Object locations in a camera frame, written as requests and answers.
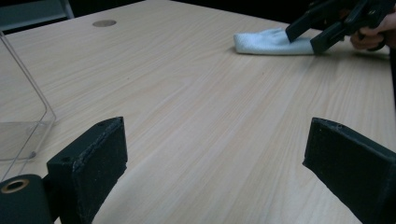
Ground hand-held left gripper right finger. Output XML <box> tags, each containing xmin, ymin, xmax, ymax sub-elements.
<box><xmin>302</xmin><ymin>117</ymin><xmax>396</xmax><ymax>224</ymax></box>

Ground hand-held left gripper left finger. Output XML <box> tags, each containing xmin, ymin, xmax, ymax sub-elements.
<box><xmin>46</xmin><ymin>116</ymin><xmax>129</xmax><ymax>224</ymax></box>

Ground light blue cloth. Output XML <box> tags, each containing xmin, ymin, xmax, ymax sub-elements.
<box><xmin>233</xmin><ymin>27</ymin><xmax>316</xmax><ymax>56</ymax></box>

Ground clear plastic organizer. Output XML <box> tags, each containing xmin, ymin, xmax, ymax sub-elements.
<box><xmin>0</xmin><ymin>31</ymin><xmax>58</xmax><ymax>183</ymax></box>

